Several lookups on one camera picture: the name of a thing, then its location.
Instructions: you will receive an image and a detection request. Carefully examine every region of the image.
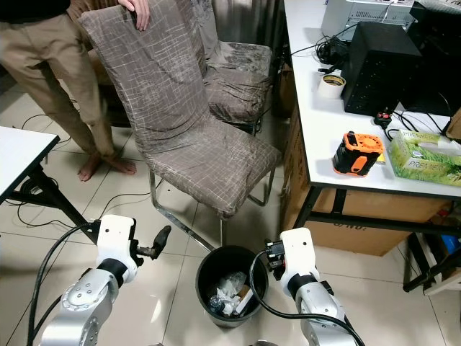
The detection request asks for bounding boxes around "person in khaki trousers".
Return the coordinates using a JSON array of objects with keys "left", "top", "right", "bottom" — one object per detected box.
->
[{"left": 0, "top": 0, "right": 152, "bottom": 182}]

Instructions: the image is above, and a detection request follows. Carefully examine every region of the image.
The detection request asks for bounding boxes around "black round rubbish bin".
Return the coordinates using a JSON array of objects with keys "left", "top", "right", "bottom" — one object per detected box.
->
[{"left": 195, "top": 245, "right": 269, "bottom": 329}]

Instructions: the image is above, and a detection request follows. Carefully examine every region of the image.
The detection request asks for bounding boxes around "orange and black tool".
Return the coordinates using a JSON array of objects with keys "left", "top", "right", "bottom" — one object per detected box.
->
[{"left": 332, "top": 131, "right": 387, "bottom": 176}]

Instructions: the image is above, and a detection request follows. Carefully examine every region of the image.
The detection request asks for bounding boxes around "small white cardboard box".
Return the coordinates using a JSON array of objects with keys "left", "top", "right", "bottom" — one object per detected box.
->
[{"left": 234, "top": 287, "right": 254, "bottom": 315}]

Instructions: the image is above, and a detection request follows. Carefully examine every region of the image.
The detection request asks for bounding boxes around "chair with grey floral cover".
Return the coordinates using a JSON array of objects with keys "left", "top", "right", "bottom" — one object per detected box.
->
[{"left": 191, "top": 0, "right": 274, "bottom": 134}]

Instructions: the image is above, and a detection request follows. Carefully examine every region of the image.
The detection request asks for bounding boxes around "clear plastic bottle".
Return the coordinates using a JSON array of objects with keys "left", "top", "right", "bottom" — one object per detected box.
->
[{"left": 207, "top": 292, "right": 235, "bottom": 314}]

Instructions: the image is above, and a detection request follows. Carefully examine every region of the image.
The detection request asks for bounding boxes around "black floor cable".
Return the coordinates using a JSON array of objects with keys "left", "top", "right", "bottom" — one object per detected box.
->
[{"left": 11, "top": 179, "right": 152, "bottom": 224}]

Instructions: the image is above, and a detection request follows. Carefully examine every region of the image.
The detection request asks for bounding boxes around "black metal rack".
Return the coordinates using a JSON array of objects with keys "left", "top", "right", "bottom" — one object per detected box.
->
[{"left": 402, "top": 231, "right": 461, "bottom": 296}]

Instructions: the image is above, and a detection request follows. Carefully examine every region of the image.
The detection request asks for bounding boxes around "chair with brown patterned cover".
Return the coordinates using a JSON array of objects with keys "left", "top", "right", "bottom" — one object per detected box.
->
[{"left": 79, "top": 0, "right": 282, "bottom": 253}]

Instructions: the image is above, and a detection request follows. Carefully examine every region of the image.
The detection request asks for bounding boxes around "green tissue box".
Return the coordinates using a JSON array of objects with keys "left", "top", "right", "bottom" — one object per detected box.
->
[{"left": 387, "top": 130, "right": 461, "bottom": 190}]

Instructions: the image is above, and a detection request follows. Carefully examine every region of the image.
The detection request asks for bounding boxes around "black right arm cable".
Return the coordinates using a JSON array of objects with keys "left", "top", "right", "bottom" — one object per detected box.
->
[{"left": 249, "top": 249, "right": 366, "bottom": 346}]

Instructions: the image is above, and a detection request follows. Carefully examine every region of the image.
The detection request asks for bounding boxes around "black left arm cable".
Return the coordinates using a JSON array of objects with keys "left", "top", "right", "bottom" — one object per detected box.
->
[{"left": 27, "top": 222, "right": 103, "bottom": 346}]

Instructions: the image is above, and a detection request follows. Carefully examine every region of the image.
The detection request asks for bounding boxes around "black cable bundle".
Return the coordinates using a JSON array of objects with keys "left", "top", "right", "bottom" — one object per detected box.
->
[{"left": 315, "top": 36, "right": 350, "bottom": 66}]

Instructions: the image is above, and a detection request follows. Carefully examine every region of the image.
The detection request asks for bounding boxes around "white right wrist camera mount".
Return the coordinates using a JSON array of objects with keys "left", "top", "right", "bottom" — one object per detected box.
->
[{"left": 280, "top": 227, "right": 319, "bottom": 283}]

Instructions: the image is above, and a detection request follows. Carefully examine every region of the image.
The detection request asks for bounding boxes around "large brown cardboard box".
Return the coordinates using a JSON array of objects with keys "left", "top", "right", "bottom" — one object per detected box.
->
[{"left": 279, "top": 101, "right": 451, "bottom": 257}]

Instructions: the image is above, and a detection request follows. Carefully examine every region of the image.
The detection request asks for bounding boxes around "brown cardboard piece on desk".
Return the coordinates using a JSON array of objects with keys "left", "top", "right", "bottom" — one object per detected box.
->
[{"left": 445, "top": 108, "right": 461, "bottom": 141}]

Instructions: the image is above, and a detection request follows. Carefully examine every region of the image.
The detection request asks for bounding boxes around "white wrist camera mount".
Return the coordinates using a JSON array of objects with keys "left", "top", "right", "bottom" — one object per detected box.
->
[
  {"left": 280, "top": 227, "right": 319, "bottom": 283},
  {"left": 97, "top": 214, "right": 138, "bottom": 266}
]

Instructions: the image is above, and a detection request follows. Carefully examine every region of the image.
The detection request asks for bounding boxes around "white desk with black frame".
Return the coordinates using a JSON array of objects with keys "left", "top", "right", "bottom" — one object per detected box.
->
[{"left": 281, "top": 0, "right": 461, "bottom": 296}]

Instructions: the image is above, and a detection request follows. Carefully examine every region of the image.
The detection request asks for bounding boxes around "black monitor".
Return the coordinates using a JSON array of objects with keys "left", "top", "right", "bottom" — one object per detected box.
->
[{"left": 407, "top": 0, "right": 461, "bottom": 120}]

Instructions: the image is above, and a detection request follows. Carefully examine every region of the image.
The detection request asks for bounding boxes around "black power plug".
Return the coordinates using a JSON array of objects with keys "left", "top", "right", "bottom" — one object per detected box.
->
[{"left": 373, "top": 108, "right": 397, "bottom": 129}]

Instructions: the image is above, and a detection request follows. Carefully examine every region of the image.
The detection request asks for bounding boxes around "white crumpled paper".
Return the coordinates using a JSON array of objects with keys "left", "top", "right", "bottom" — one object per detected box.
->
[{"left": 216, "top": 272, "right": 249, "bottom": 298}]

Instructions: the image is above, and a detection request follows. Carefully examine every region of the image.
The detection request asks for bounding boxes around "white table with black legs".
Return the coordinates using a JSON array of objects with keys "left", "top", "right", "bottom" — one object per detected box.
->
[{"left": 0, "top": 126, "right": 116, "bottom": 249}]

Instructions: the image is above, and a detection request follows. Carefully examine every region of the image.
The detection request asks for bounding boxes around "black computer case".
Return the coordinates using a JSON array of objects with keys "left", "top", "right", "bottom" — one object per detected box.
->
[{"left": 341, "top": 22, "right": 424, "bottom": 116}]

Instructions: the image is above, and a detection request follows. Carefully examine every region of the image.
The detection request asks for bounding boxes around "person's left hand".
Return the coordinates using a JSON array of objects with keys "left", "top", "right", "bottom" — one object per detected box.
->
[{"left": 117, "top": 0, "right": 151, "bottom": 32}]

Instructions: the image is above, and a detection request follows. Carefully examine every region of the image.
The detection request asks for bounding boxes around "grey printer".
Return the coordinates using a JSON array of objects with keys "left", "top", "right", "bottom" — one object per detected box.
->
[{"left": 321, "top": 0, "right": 422, "bottom": 38}]

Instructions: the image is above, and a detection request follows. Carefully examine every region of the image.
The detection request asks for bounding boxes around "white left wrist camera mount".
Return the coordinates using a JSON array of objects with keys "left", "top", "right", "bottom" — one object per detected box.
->
[{"left": 97, "top": 214, "right": 138, "bottom": 266}]

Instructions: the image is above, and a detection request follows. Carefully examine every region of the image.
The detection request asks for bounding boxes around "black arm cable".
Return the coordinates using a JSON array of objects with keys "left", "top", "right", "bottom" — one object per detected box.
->
[
  {"left": 249, "top": 249, "right": 366, "bottom": 346},
  {"left": 27, "top": 222, "right": 103, "bottom": 346}
]

